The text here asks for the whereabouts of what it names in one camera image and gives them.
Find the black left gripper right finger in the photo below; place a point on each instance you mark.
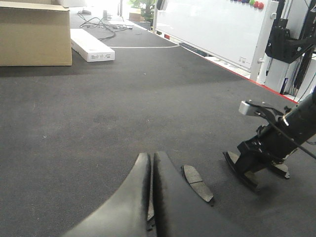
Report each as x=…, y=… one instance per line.
x=179, y=211

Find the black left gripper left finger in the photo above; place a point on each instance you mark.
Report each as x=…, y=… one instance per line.
x=125, y=213

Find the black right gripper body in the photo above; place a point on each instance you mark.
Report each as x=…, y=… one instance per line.
x=272, y=143

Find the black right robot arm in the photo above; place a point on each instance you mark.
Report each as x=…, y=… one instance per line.
x=300, y=121

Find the white whiteboard panel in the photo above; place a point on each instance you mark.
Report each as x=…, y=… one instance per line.
x=235, y=31

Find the white small box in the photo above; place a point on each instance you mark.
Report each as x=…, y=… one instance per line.
x=89, y=47

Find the green potted plant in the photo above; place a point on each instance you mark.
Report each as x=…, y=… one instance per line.
x=147, y=8

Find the cardboard box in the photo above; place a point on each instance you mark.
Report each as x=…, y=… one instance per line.
x=34, y=34

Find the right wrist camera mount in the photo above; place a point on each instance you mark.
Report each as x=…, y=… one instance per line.
x=260, y=109

